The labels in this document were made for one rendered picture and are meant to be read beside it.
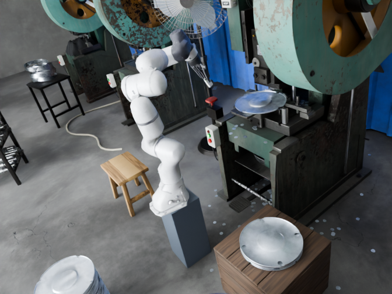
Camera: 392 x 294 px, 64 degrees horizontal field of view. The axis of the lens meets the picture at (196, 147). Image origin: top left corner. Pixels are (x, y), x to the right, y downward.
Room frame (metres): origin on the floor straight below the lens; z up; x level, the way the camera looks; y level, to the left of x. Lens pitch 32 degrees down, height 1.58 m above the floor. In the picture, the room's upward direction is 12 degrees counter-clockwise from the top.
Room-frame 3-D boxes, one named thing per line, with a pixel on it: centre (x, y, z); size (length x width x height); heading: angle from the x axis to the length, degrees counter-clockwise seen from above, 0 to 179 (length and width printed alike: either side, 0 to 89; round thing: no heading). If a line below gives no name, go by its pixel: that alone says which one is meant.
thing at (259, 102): (1.62, -0.41, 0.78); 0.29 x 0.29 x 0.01
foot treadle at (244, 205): (1.61, -0.41, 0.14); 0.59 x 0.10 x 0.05; 120
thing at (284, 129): (1.68, -0.52, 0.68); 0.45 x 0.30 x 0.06; 30
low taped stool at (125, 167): (1.96, 0.56, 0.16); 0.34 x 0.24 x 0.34; 31
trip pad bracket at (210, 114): (1.84, -0.17, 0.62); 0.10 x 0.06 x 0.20; 30
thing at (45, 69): (3.94, 1.63, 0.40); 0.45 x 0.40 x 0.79; 42
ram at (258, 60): (1.66, -0.49, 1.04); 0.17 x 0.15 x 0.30; 120
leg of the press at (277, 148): (1.52, -0.78, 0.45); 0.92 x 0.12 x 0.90; 120
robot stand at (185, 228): (1.34, 0.16, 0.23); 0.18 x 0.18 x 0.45; 29
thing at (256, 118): (1.60, -0.37, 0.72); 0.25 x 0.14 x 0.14; 120
